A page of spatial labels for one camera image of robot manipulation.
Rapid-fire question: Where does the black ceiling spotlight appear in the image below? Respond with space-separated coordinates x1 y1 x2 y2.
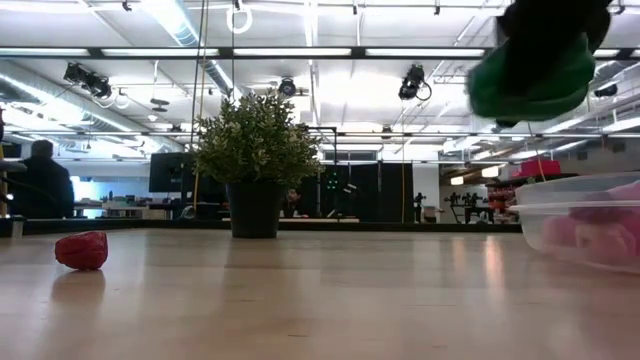
277 77 299 99
63 62 114 100
398 64 432 101

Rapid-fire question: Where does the white hanging ring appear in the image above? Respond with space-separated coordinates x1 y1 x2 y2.
225 3 254 35

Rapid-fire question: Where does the person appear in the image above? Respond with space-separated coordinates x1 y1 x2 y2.
282 187 311 219
9 139 76 220

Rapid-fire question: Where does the red storage bin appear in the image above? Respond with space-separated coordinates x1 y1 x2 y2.
509 158 562 179

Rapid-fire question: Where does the black partition panel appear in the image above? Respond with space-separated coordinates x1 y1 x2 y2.
319 162 415 224

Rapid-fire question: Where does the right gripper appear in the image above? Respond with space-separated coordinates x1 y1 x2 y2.
495 0 614 129

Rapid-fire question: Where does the yellow hanging cable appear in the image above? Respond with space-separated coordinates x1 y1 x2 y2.
192 0 210 211
528 123 547 182

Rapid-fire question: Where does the black background monitor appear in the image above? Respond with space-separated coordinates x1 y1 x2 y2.
148 152 199 194

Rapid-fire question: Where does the black overhead crossbar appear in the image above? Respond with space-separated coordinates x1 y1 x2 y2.
0 45 640 60

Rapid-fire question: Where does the black metal table frame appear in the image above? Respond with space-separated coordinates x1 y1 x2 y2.
22 218 524 235

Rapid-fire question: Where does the black equipment stand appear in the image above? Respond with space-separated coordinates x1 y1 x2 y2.
444 191 496 225

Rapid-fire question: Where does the clear plastic tupperware container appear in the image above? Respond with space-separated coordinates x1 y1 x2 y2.
508 172 640 275

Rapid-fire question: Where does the pink toy berry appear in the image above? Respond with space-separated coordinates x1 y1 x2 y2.
539 215 576 249

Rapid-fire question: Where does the small red chili pepper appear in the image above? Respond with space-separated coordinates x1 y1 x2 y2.
54 230 109 272

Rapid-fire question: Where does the green toy bell pepper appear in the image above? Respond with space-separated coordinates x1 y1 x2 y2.
467 32 597 124

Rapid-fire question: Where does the green plant in black pot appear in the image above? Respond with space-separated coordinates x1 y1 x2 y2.
192 89 324 240

